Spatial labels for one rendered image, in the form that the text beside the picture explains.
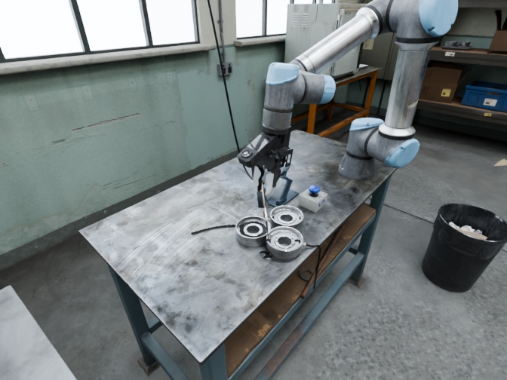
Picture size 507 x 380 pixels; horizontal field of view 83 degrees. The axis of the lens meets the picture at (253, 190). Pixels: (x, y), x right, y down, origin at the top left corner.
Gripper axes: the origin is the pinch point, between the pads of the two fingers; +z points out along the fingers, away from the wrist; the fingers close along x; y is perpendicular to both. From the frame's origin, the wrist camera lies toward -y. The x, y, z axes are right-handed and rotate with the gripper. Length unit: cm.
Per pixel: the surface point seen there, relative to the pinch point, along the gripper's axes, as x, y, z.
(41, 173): 155, -23, 46
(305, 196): -3.7, 20.0, 5.9
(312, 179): 5.0, 39.1, 8.0
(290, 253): -15.4, -4.0, 10.4
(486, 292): -73, 129, 76
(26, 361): 18, -60, 34
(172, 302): -2.7, -32.9, 17.5
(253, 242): -4.7, -7.0, 11.5
